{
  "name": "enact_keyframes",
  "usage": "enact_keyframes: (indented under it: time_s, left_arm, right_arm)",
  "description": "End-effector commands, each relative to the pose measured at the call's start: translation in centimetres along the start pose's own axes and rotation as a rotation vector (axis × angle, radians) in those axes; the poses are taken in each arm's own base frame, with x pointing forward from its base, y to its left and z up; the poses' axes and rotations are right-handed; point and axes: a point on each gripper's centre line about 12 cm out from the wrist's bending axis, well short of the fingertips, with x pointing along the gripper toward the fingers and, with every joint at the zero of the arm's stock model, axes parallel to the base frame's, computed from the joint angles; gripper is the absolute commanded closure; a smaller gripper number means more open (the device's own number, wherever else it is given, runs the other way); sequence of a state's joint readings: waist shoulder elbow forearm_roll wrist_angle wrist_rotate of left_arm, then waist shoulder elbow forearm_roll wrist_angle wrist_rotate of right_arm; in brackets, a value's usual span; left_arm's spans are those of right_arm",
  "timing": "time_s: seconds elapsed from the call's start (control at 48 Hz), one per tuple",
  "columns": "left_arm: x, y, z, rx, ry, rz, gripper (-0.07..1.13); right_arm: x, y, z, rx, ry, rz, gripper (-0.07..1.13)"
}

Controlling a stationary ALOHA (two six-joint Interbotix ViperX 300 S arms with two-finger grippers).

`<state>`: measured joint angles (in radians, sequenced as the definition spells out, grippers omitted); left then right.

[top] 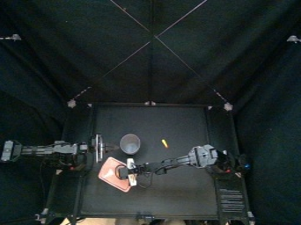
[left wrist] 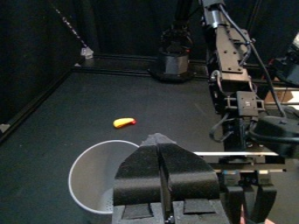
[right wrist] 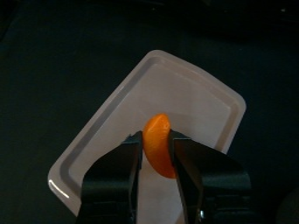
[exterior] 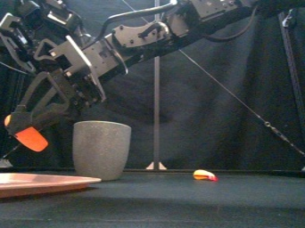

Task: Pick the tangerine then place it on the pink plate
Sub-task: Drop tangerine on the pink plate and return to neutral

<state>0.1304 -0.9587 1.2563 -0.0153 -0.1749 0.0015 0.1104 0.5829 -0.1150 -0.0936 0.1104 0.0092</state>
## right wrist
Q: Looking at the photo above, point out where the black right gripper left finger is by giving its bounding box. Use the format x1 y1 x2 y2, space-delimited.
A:
75 130 145 224

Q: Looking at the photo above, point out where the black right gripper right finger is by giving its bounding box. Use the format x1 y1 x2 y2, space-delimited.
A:
167 129 253 224

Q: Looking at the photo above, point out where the orange tangerine segment toy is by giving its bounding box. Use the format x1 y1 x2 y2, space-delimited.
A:
141 113 177 179

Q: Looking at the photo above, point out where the pink rectangular plastic plate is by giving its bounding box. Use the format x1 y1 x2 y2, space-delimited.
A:
47 49 248 224

